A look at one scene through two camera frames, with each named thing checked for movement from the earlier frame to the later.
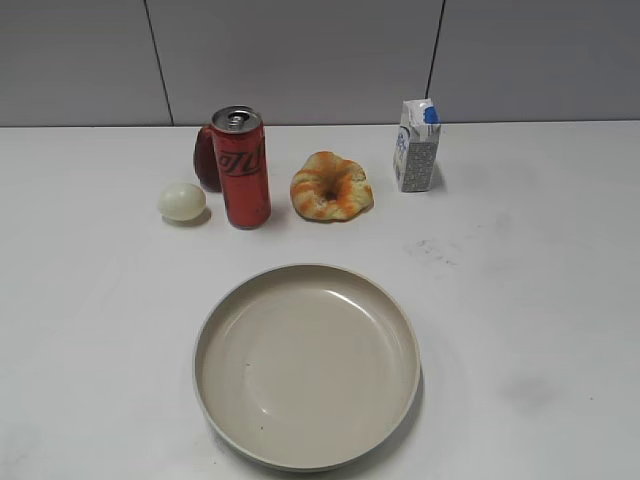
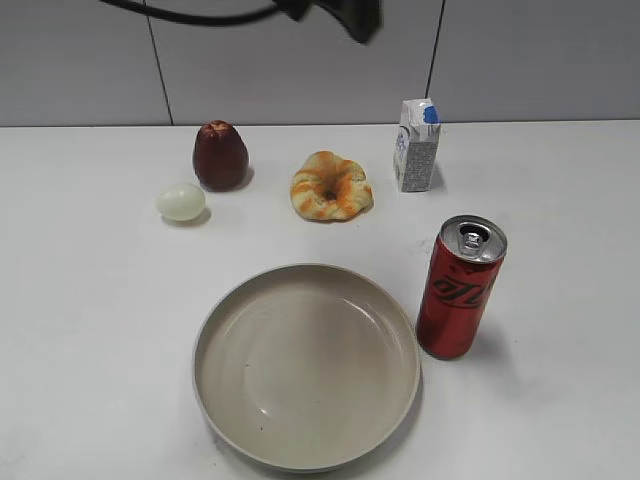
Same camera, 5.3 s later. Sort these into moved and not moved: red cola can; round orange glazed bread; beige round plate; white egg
Moved: red cola can
Not moved: beige round plate; white egg; round orange glazed bread
